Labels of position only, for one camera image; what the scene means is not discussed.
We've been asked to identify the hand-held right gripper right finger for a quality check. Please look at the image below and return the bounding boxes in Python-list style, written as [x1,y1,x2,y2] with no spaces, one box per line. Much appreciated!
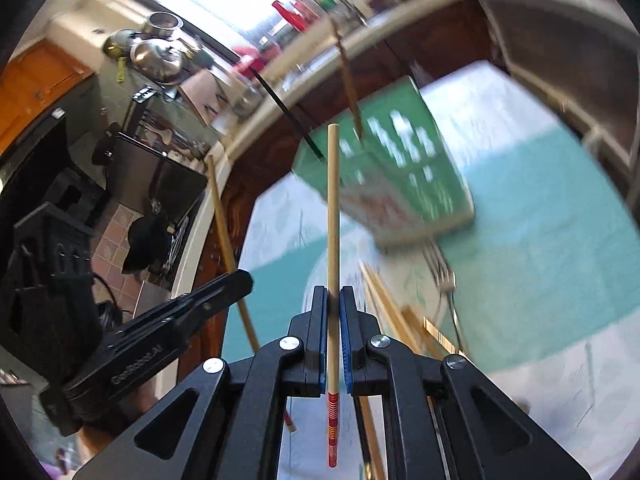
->
[340,285,591,480]

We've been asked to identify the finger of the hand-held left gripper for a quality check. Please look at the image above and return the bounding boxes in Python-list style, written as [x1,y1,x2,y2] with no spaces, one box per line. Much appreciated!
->
[112,269,254,348]

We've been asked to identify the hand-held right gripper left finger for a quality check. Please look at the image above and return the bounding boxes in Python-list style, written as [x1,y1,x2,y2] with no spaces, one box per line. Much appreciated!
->
[72,285,331,480]

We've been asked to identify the wooden chopstick red end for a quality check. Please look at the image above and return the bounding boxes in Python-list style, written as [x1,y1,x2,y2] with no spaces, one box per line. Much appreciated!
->
[327,123,342,467]
[206,155,297,434]

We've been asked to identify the green utensil holder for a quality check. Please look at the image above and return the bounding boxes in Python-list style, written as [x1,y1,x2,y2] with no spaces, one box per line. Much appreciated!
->
[292,76,476,249]

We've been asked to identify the person's left forearm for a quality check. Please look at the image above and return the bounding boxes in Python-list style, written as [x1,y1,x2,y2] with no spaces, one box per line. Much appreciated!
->
[75,410,151,476]

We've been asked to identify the silver fork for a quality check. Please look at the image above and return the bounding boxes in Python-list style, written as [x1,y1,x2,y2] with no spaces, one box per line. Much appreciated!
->
[424,241,471,358]

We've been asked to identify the black stove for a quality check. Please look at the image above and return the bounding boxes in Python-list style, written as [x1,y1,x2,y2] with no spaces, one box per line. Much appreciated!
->
[106,131,209,243]

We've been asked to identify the orange wooden cabinet door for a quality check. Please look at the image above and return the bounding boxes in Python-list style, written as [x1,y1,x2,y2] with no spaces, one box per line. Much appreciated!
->
[0,41,97,157]

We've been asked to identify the black slender utensil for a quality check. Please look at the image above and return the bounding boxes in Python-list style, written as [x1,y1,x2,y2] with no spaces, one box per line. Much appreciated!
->
[252,70,324,162]

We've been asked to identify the teal white printed tablecloth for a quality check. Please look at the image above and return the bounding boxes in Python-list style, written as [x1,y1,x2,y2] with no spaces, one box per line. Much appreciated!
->
[220,60,637,480]

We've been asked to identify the stainless steel pots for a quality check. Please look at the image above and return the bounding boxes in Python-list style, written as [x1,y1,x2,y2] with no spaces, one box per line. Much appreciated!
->
[129,37,184,84]

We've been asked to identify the green pan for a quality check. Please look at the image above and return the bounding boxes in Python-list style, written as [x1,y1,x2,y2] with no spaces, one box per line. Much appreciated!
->
[102,29,146,59]

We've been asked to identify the gold metal utensil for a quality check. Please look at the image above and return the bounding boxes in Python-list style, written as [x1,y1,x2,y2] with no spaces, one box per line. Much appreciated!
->
[330,15,366,142]

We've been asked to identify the steel pot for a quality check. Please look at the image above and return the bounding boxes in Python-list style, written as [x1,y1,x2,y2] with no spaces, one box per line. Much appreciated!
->
[144,11,184,37]

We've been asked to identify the red plastic container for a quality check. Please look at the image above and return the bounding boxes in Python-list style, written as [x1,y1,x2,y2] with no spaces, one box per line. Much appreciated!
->
[271,0,312,34]

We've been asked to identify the gold-handled spoon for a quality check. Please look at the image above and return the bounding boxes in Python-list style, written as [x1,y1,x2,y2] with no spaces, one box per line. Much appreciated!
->
[402,305,446,358]

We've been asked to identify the gold-handled utensil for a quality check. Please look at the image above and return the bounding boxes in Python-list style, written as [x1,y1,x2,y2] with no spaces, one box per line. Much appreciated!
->
[422,316,460,361]

